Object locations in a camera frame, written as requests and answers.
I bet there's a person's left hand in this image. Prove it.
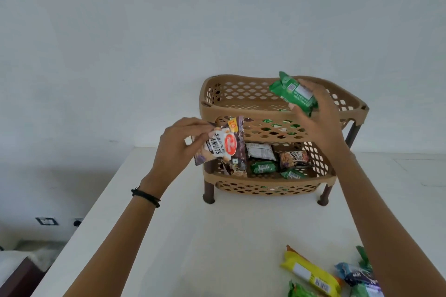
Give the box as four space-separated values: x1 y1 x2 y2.
139 117 215 190

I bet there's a person's right hand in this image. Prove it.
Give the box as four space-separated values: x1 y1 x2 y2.
288 79 353 162

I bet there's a white and dark peanut packet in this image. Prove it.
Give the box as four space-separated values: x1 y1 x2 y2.
194 115 249 178

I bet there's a person's left forearm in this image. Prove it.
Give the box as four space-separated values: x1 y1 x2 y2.
64 178 172 297

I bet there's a person's right forearm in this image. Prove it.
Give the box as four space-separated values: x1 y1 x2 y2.
333 149 446 297

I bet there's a grey white snack packet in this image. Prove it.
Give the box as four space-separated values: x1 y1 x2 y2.
245 142 277 162

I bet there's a black wrist band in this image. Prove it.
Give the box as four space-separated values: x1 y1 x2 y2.
131 187 161 208

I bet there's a tan two-tier basket rack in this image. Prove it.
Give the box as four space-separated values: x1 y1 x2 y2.
193 74 370 207

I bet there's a yellow snack packet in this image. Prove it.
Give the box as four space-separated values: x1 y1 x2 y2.
280 245 344 297

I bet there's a blue snack packet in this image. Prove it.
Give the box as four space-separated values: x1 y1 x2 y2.
335 262 380 288

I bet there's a pale green snack packet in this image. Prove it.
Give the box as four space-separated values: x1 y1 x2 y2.
349 284 384 297

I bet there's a white cushion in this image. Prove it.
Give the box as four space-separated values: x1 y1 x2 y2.
0 240 67 274

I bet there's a dark brown furniture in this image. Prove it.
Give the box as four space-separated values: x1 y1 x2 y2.
0 256 48 297

